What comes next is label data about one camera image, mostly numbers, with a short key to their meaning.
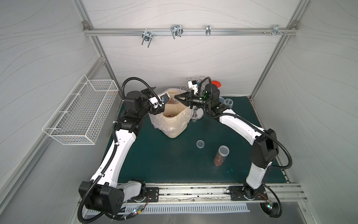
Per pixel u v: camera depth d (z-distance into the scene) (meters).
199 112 0.67
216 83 0.91
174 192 0.75
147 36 0.80
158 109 0.58
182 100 0.69
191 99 0.65
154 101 0.60
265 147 0.47
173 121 0.75
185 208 0.70
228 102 1.06
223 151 0.72
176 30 0.77
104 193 0.37
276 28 0.77
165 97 0.59
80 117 0.69
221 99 1.10
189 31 0.77
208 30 0.78
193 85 0.72
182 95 0.70
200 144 0.93
